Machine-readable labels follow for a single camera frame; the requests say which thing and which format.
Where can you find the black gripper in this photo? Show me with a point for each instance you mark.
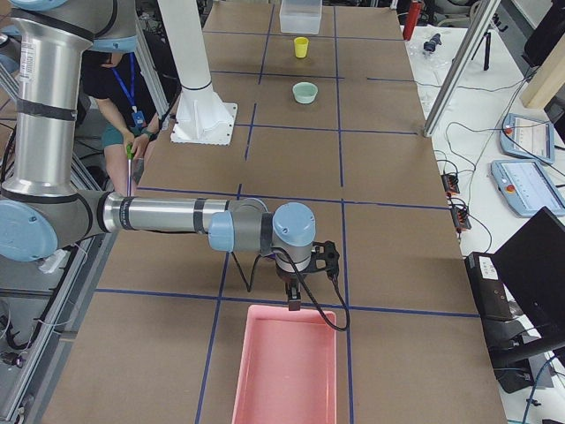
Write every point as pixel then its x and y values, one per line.
pixel 290 279

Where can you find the mint green bowl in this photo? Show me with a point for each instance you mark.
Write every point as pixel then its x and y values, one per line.
pixel 304 92

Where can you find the yellow plastic cup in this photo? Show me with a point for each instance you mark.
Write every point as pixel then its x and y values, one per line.
pixel 301 45

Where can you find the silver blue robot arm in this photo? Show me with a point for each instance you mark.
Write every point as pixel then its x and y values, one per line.
pixel 40 209

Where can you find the black computer box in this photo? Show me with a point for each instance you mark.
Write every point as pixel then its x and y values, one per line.
pixel 487 288

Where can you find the clear plastic storage box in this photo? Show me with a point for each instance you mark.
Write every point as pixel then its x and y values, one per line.
pixel 300 16

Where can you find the pink plastic bin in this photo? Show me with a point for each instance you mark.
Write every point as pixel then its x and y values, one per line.
pixel 287 371

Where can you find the orange black power strip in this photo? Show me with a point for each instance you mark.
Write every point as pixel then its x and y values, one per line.
pixel 458 208

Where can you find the black monitor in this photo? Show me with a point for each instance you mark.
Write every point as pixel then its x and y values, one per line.
pixel 531 266

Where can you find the lower teach pendant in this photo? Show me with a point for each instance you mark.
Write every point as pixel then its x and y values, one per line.
pixel 526 187

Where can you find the teach pendant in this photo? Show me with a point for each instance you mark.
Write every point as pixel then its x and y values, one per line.
pixel 526 137
pixel 526 187

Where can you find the upper teach pendant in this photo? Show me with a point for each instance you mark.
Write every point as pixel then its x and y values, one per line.
pixel 526 137

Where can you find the seated person in black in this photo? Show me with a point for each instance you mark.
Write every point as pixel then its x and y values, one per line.
pixel 115 82

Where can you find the black blue handheld tool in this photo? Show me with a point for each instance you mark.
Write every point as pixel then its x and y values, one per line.
pixel 431 45

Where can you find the red cylinder bottle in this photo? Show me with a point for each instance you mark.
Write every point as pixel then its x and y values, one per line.
pixel 411 19

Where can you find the black tripod stand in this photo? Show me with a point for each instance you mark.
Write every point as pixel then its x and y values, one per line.
pixel 486 41

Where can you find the wooden beam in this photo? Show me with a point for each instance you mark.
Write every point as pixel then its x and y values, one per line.
pixel 548 80

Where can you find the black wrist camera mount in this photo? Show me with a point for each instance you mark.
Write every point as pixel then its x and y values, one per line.
pixel 325 258

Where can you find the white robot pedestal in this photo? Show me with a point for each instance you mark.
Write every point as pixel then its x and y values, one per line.
pixel 202 117

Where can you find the green handled grabber stick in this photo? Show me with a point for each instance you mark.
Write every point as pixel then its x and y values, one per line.
pixel 129 168

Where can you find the aluminium frame post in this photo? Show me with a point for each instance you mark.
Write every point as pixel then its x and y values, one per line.
pixel 474 34

